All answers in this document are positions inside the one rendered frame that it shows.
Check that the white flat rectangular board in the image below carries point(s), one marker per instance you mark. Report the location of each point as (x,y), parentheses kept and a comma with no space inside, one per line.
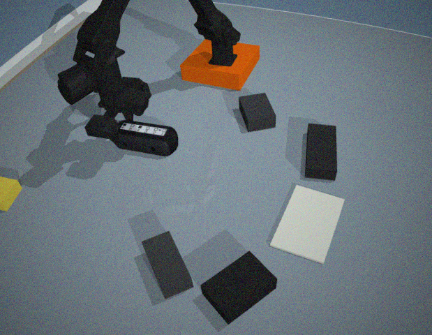
(308,224)

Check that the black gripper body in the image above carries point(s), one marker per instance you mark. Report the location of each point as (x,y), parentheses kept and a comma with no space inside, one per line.
(104,126)

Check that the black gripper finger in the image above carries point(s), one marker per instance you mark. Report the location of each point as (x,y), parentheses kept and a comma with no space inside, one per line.
(115,138)
(128,116)

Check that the yellow rectangular block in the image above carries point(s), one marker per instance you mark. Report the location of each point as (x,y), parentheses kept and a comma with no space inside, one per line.
(9,190)

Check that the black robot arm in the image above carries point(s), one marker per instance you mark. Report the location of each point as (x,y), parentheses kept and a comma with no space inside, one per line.
(99,35)

